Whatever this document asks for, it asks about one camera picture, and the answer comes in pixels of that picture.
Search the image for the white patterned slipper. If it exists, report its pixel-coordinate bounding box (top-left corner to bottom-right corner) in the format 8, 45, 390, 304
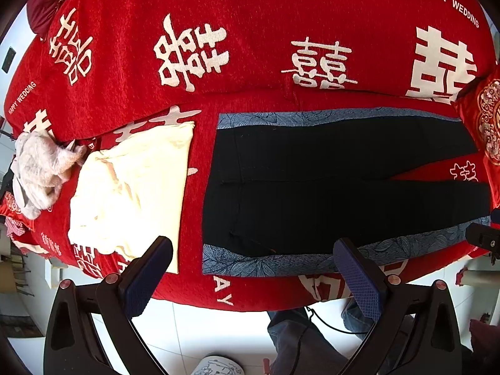
192, 355, 245, 375

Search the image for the red wedding print sofa cover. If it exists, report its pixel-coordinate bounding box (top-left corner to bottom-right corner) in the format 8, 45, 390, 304
3, 0, 499, 312

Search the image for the black pants grey patterned trim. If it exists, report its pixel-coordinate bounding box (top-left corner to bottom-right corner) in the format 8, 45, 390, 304
202, 107, 492, 278

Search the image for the small red embroidered pillow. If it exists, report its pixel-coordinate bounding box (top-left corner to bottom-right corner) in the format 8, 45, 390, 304
1, 191, 35, 239

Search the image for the black cable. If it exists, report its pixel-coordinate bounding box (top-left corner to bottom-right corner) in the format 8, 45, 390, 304
288, 305, 371, 375

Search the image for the red embroidered cushion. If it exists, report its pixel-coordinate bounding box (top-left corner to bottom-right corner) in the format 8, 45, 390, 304
455, 67, 499, 190

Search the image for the cream folded cloth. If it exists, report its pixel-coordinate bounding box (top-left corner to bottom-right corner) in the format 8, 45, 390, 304
68, 121, 195, 261

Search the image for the blue jeans leg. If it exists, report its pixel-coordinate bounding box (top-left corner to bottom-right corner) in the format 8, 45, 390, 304
267, 298, 415, 375

